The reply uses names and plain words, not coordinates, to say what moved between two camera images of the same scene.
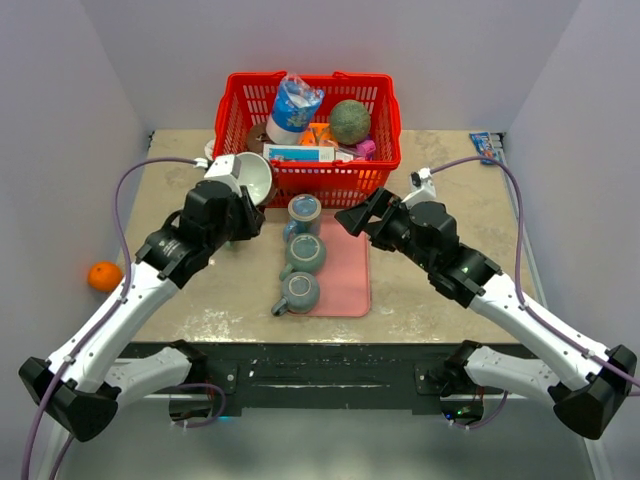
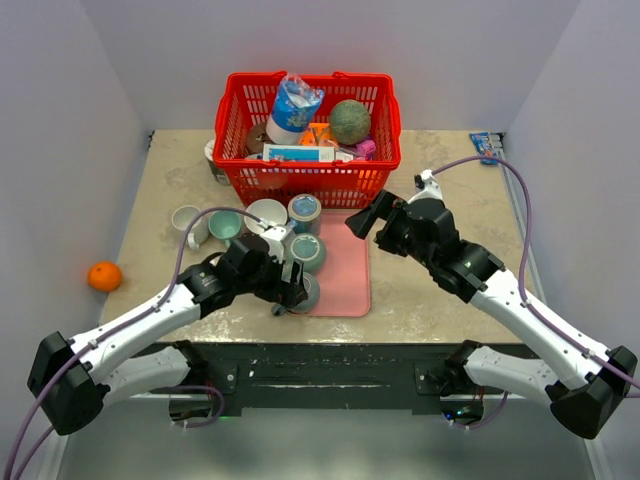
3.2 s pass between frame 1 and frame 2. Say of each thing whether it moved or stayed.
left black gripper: moved
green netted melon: stayed
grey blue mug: stayed
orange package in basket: stayed
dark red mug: moved
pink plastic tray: stayed
